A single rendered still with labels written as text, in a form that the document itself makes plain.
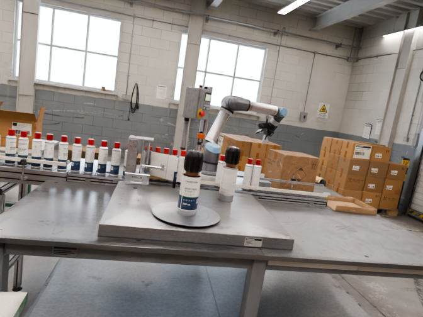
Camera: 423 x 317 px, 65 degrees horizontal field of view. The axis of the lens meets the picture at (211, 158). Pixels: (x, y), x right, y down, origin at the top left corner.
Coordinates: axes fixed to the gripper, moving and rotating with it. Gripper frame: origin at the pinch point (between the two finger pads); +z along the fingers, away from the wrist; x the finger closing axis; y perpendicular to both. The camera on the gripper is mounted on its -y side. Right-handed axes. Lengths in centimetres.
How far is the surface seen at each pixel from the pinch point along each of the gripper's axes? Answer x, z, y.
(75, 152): -41, 21, -154
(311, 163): -60, -31, -4
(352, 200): -87, -27, 27
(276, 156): -47, -19, -23
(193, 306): -125, 46, -82
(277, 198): -84, -13, -39
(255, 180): -72, -14, -54
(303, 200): -89, -19, -23
